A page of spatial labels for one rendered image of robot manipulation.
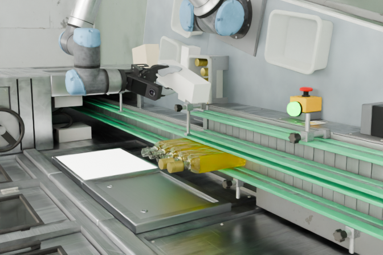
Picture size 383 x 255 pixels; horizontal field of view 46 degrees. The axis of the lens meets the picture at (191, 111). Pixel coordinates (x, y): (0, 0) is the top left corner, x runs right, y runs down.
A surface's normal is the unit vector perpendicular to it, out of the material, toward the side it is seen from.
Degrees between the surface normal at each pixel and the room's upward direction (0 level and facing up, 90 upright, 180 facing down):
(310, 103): 90
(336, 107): 0
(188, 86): 0
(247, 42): 4
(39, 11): 90
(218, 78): 90
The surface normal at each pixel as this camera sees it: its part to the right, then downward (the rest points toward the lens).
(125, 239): 0.00, -0.99
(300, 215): -0.85, 0.08
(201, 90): 0.51, 0.40
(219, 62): 0.52, 0.14
